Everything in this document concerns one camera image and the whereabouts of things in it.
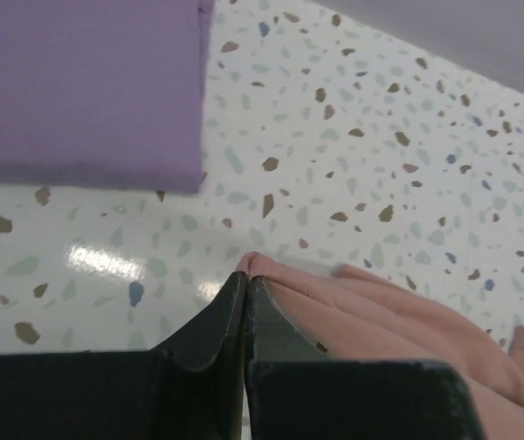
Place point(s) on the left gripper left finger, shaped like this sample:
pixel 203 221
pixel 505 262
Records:
pixel 201 371

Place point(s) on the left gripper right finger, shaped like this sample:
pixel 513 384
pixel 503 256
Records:
pixel 287 378

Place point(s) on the pink t shirt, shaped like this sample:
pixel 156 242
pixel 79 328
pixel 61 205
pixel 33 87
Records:
pixel 355 314

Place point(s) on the folded purple t shirt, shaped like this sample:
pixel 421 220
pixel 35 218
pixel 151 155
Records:
pixel 104 94

